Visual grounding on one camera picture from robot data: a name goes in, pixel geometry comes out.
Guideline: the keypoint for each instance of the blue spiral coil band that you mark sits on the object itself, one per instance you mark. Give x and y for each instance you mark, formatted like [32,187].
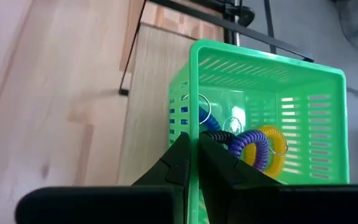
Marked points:
[208,122]

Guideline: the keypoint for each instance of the purple spiral coil band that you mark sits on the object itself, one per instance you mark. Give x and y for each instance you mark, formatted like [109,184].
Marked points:
[250,135]

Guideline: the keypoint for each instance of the yellow spiral coil band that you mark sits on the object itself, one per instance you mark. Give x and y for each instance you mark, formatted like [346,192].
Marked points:
[277,166]

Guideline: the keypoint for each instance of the black spiral coil band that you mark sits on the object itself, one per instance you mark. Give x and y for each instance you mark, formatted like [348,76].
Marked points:
[219,136]

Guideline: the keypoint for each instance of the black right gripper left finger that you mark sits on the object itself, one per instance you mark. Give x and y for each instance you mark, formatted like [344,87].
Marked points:
[172,171]

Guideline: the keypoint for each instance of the green plastic basket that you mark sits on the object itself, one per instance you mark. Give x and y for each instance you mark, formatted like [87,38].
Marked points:
[306,77]

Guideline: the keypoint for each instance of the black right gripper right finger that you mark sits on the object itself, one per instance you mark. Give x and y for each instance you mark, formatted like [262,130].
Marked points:
[219,174]

